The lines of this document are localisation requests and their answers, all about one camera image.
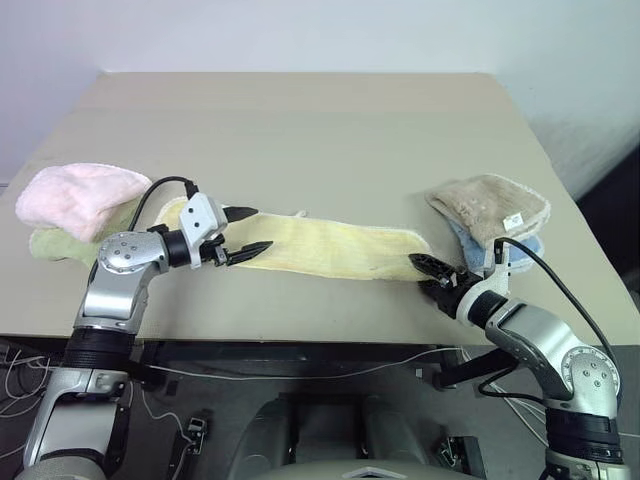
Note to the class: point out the beige folded towel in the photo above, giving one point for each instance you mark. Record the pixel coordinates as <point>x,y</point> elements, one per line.
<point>485,205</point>

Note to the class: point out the green folded towel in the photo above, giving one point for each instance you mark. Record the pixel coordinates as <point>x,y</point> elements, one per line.
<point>55,245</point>

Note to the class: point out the yellow towel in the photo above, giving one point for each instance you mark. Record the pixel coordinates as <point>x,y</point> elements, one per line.
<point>325,240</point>

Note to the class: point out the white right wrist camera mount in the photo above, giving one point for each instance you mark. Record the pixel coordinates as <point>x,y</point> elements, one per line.
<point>500,281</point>

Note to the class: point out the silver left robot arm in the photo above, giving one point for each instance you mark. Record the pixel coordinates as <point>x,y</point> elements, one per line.
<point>125,255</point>

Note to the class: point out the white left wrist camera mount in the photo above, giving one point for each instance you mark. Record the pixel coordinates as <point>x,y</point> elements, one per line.
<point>200,215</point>

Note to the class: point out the pink folded towel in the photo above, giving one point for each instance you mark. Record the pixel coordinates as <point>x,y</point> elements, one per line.
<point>75,200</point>

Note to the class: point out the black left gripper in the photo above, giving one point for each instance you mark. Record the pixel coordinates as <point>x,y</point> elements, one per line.
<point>215,254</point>

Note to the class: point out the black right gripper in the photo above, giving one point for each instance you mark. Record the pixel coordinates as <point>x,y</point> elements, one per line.
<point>454,295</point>

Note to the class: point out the blue folded towel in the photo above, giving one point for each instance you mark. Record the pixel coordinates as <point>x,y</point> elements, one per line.
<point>472,252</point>

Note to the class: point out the small black floor clamp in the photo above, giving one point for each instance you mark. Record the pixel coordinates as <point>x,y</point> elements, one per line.
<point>195,430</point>
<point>457,452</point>

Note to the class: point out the dark panel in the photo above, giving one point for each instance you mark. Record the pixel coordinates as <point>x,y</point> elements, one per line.
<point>615,225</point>

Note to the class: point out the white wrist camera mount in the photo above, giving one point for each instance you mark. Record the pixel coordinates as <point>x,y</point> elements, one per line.
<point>500,281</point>
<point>200,215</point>

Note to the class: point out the black table frame bar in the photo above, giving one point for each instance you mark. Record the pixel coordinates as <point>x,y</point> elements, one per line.
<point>300,356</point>

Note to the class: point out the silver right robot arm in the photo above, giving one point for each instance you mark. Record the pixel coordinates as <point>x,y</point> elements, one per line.
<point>530,325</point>

